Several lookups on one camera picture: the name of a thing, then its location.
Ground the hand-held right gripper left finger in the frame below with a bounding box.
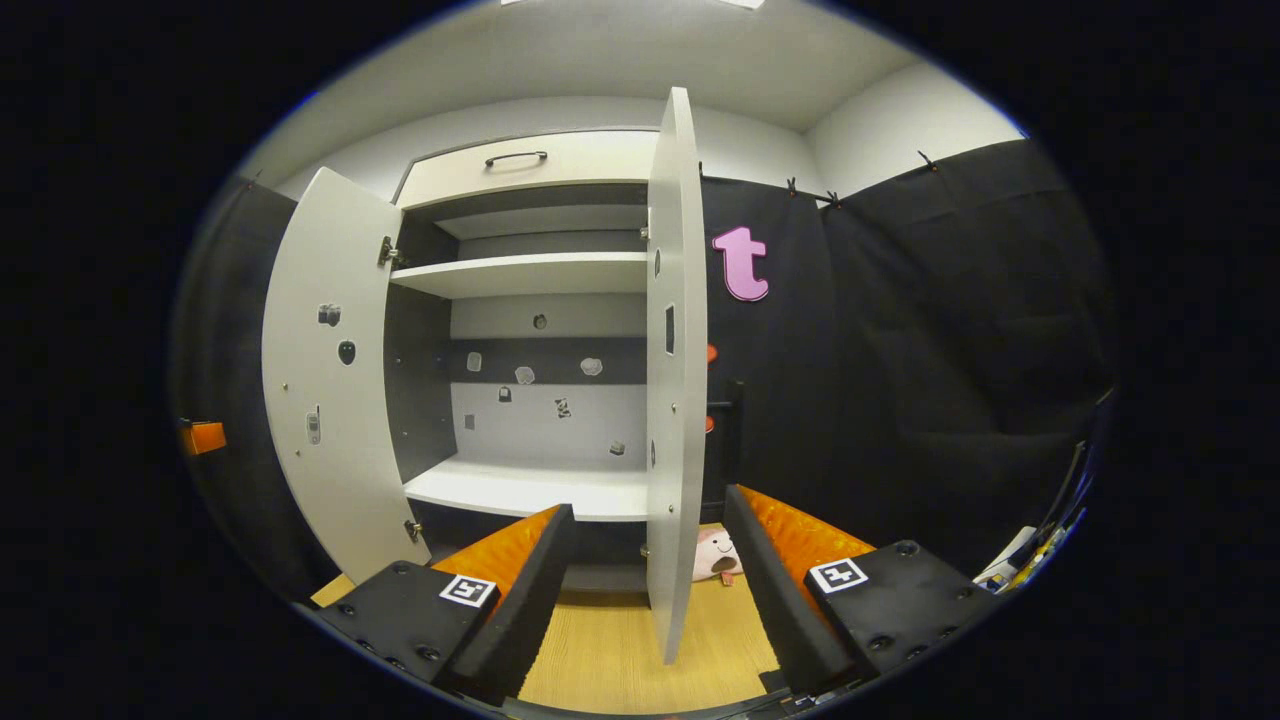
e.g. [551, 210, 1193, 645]
[315, 503, 577, 707]

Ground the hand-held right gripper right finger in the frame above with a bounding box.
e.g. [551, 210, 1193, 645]
[722, 484, 1001, 698]

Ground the beige cabinet door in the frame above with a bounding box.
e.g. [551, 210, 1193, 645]
[262, 167, 433, 586]
[643, 87, 746, 666]

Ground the beige double-door shoe cabinet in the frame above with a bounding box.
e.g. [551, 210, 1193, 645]
[383, 128, 661, 591]

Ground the white cabinet shelf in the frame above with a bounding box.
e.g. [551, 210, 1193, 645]
[403, 457, 651, 523]
[390, 252, 649, 299]

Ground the beige cabinet drawer front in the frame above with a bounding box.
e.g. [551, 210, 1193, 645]
[397, 130, 661, 209]

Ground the pink plush toy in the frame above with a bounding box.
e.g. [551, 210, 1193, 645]
[692, 528, 744, 586]

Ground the black backdrop cloth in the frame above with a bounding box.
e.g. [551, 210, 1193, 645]
[170, 140, 1116, 601]

